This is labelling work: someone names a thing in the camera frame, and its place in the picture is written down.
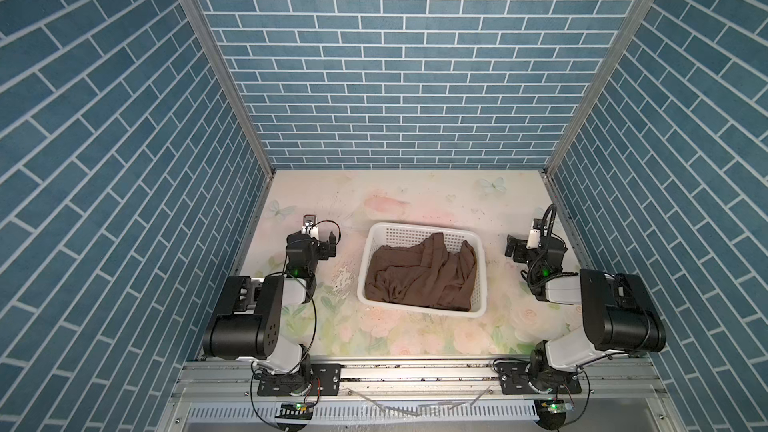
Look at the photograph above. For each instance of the white plastic laundry basket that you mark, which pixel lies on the white plastic laundry basket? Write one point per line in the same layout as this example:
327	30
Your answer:
406	235

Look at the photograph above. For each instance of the right green circuit board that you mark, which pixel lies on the right green circuit board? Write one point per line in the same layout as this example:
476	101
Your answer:
554	406

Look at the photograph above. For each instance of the left aluminium corner post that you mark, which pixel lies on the left aluminium corner post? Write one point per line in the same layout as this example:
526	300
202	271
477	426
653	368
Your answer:
205	36

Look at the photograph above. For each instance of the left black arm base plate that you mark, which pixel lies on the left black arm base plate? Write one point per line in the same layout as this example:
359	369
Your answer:
322	379

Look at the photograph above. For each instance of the aluminium corner post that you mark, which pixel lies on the aluminium corner post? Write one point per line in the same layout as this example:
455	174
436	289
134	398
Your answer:
619	45
205	36

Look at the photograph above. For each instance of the aluminium front rail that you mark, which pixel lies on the aluminium front rail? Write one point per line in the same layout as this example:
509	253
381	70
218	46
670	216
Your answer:
621	394

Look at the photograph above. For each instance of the white slotted cable duct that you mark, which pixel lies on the white slotted cable duct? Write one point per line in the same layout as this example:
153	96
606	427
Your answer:
338	413

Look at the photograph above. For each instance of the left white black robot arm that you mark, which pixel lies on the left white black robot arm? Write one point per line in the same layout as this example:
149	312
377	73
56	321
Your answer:
245	323

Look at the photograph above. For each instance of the left green circuit board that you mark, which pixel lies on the left green circuit board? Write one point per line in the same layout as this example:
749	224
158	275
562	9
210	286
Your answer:
295	411

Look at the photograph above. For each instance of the right aluminium corner post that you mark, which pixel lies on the right aluminium corner post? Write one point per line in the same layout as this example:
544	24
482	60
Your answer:
619	45

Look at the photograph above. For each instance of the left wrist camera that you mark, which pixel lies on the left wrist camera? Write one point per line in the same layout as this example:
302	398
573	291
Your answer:
310	225

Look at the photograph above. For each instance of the brown trousers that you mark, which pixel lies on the brown trousers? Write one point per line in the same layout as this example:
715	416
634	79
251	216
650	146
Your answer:
426	275

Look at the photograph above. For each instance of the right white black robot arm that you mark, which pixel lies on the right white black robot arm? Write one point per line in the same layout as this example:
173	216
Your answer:
618	318

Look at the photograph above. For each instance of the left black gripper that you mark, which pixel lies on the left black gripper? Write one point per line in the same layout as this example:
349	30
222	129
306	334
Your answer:
327	245

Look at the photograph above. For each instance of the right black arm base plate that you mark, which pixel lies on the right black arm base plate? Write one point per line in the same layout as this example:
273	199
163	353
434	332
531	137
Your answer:
520	378

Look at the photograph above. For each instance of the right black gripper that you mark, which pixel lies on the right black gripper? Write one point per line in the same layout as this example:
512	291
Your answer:
516	246

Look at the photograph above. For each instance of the green circuit board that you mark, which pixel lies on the green circuit board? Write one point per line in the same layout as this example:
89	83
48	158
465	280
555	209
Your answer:
554	406
295	411

